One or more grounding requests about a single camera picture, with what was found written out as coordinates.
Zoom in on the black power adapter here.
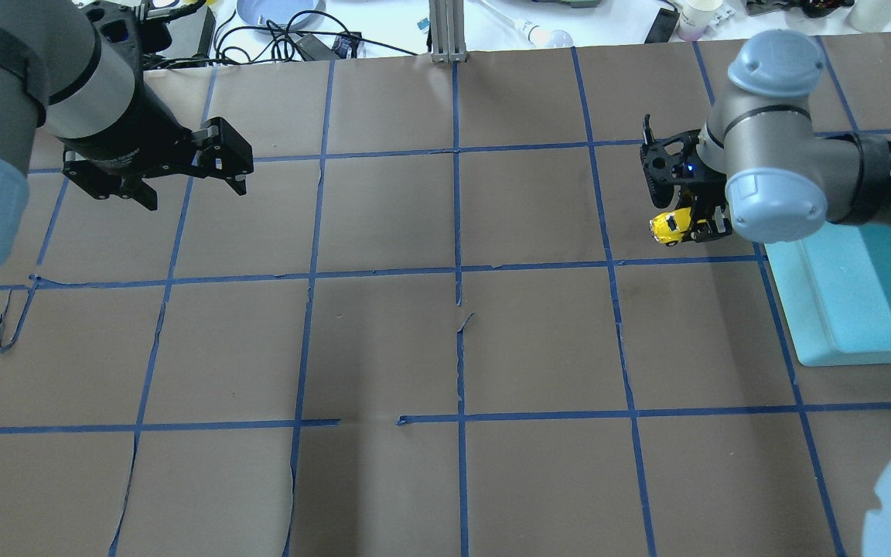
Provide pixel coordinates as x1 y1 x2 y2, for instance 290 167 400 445
144 5 216 70

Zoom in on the white paper cup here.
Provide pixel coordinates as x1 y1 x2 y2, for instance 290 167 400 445
676 0 724 42

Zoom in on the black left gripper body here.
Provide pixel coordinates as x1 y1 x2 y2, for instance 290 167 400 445
61 78 198 177

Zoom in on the turquoise plastic bin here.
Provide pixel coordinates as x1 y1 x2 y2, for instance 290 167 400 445
765 213 891 367

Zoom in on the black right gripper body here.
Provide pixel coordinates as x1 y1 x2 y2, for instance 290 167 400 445
662 130 728 213

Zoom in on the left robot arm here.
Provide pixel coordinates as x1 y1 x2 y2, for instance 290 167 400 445
0 1 254 267

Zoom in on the aluminium frame post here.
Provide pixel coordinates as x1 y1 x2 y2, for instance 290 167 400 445
428 0 468 63

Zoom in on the white light bulb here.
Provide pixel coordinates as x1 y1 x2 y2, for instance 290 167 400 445
522 24 574 49

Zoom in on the yellow toy beetle car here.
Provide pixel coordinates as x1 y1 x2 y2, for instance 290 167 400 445
648 206 711 247

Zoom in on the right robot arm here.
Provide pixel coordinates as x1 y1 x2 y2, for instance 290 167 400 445
640 29 891 247

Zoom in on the blue plastic plate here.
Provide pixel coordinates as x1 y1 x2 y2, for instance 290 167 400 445
234 0 326 32

